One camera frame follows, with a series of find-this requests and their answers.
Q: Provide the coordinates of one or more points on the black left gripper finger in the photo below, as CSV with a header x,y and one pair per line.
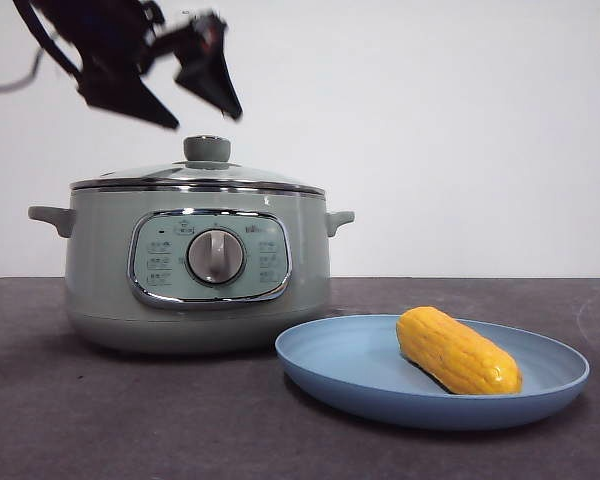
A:
x,y
210,80
125,97

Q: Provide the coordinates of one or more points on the glass lid with green knob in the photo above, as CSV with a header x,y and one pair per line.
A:
x,y
207,148

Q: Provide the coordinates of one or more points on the yellow corn cob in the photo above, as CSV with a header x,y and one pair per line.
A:
x,y
455,355

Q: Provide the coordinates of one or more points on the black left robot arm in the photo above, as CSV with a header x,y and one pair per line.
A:
x,y
105,35

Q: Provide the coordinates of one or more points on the pale green electric steamer pot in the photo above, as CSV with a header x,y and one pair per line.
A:
x,y
105,280

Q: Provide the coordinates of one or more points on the blue round plate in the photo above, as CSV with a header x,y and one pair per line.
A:
x,y
350,370

